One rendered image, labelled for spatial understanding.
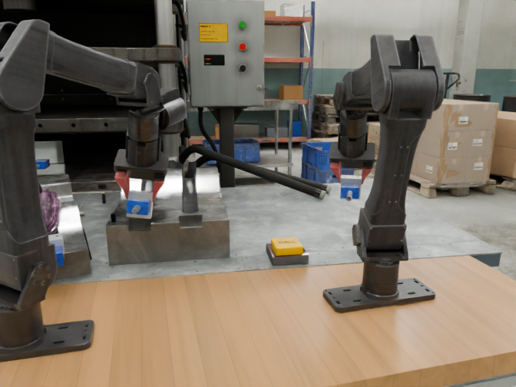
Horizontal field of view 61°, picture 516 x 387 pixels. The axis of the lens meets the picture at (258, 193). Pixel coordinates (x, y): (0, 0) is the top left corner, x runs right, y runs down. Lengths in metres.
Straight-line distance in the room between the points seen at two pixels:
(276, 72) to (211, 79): 6.04
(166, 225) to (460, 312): 0.59
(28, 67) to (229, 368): 0.49
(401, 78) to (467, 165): 4.17
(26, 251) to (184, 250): 0.38
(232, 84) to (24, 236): 1.24
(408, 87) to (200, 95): 1.19
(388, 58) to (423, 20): 8.06
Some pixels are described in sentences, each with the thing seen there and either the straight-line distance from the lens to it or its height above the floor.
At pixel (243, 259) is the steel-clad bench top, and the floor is 0.80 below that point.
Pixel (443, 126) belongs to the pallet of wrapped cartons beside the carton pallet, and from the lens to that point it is 4.63.
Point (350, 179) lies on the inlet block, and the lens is 1.09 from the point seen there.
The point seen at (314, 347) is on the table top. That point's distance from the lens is 0.70.
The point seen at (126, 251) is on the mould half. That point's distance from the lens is 0.98.
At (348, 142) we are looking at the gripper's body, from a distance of 1.00.
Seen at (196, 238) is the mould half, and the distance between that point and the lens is 0.96.
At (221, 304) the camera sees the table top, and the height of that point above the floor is 0.80.
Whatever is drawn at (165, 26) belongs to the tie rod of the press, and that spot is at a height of 1.36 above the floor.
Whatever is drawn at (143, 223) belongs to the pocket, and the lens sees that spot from 1.00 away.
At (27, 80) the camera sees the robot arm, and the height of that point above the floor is 1.19.
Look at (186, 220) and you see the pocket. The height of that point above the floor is 0.88.
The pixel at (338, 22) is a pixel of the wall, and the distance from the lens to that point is 8.12.
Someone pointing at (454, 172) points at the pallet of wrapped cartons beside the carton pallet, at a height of 0.26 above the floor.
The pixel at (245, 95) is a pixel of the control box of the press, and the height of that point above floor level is 1.12.
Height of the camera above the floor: 1.19
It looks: 15 degrees down
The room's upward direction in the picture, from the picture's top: straight up
